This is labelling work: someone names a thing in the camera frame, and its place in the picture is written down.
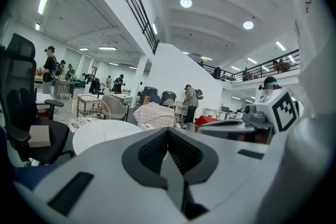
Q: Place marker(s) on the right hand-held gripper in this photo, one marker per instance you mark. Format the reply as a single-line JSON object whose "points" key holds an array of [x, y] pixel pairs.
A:
{"points": [[278, 112]]}

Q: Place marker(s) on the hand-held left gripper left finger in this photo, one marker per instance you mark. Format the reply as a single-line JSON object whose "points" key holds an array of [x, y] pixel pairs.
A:
{"points": [[105, 178]]}

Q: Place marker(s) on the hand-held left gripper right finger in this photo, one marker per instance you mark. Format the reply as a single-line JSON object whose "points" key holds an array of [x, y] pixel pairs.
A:
{"points": [[231, 178]]}

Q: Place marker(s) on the red table with black legs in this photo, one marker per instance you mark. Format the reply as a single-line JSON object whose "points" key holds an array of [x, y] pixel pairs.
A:
{"points": [[206, 120]]}

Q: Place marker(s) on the white round table gold legs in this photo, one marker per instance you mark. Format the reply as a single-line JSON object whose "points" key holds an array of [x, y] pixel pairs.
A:
{"points": [[89, 139]]}

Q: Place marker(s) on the black wheeled bin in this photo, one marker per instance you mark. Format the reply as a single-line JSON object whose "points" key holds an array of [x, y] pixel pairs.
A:
{"points": [[168, 95], [151, 91]]}

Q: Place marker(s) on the grey upholstered chair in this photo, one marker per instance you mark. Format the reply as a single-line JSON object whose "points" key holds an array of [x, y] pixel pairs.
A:
{"points": [[113, 107]]}

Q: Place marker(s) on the pink checked cloth table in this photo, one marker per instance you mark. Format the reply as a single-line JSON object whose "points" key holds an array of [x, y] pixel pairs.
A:
{"points": [[152, 112]]}

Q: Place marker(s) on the blue round-back chair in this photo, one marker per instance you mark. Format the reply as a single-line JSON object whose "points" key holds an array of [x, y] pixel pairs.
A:
{"points": [[155, 98]]}

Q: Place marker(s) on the black balcony railing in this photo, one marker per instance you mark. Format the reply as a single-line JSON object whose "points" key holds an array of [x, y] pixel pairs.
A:
{"points": [[262, 63]]}

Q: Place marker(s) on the beige flat box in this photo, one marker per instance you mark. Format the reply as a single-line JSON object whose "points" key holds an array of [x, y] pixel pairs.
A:
{"points": [[39, 136]]}

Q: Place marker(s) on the cardboard box with blue mark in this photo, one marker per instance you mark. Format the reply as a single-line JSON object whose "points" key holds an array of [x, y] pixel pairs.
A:
{"points": [[146, 100]]}

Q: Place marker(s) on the small white table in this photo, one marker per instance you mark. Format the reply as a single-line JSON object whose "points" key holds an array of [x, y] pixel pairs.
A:
{"points": [[124, 97]]}

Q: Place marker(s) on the green desk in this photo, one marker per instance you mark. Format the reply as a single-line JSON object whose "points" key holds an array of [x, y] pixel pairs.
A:
{"points": [[80, 84]]}

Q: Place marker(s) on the ceiling tube light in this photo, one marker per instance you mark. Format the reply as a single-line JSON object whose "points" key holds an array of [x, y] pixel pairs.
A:
{"points": [[42, 4], [107, 48], [37, 26], [155, 29], [281, 46]]}

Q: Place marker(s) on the grey metal desk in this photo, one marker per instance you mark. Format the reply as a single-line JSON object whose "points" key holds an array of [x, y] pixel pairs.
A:
{"points": [[64, 86]]}

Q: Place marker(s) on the round ceiling light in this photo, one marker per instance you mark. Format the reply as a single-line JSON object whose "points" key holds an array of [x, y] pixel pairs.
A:
{"points": [[248, 25], [186, 2]]}

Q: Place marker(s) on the person's white shirt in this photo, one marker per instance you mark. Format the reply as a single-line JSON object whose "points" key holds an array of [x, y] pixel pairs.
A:
{"points": [[315, 34]]}

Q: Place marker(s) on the black mesh headrest office chair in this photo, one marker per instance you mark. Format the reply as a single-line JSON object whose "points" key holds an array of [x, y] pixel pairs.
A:
{"points": [[21, 73]]}

